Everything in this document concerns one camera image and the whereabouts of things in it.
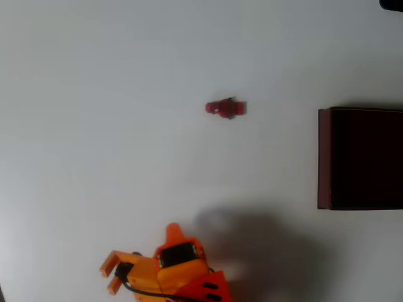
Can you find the black object at corner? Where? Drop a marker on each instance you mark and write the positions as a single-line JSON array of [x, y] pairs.
[[392, 4]]

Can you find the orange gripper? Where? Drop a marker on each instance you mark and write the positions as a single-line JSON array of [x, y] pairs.
[[179, 253]]

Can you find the dark brown open box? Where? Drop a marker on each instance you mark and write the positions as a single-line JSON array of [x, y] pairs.
[[365, 160]]

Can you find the small red toy figure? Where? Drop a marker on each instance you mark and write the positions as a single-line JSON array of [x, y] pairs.
[[225, 108]]

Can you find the small black camera module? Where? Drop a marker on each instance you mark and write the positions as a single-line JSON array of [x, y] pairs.
[[124, 271]]

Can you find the orange pronged camera mount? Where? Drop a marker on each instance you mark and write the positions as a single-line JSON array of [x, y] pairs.
[[143, 267]]

